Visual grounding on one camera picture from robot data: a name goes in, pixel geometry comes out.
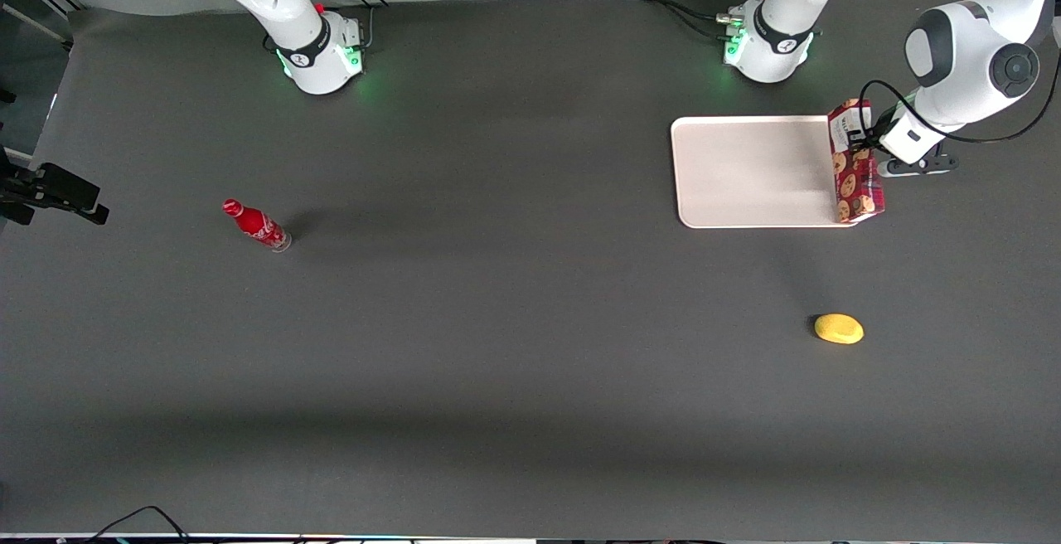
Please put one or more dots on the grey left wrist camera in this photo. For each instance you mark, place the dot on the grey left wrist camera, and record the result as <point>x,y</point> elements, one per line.
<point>920,166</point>

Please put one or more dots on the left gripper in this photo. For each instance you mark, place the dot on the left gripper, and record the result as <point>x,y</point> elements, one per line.
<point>877,124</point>

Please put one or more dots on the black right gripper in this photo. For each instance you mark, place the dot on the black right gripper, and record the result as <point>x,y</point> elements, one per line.
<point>7,186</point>

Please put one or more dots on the yellow lemon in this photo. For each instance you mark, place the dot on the yellow lemon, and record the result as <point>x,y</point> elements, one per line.
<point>839,329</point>

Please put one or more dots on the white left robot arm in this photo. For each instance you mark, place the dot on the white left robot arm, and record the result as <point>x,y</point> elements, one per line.
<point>961,63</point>

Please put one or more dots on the red cookie box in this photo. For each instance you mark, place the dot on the red cookie box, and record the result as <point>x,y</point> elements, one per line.
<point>858,187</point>

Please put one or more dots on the red cola bottle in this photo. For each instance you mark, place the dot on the red cola bottle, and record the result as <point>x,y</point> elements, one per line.
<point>255,224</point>

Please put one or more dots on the white rectangular tray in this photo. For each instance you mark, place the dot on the white rectangular tray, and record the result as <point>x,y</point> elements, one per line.
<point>754,171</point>

